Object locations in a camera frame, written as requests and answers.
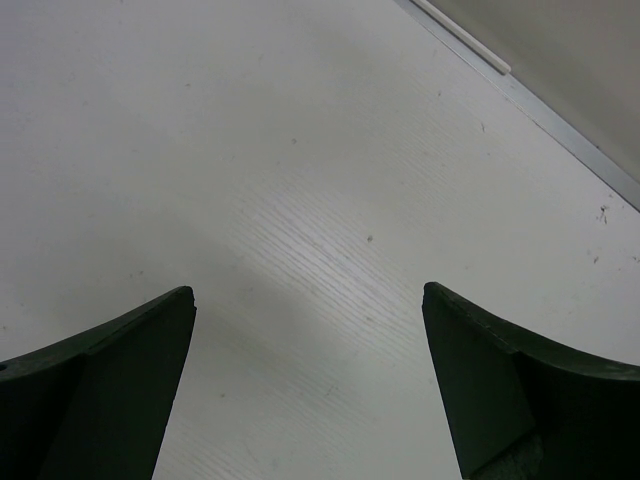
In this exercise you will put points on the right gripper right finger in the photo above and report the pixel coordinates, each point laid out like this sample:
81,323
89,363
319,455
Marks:
522,406

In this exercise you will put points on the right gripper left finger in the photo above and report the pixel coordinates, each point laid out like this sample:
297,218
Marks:
96,405

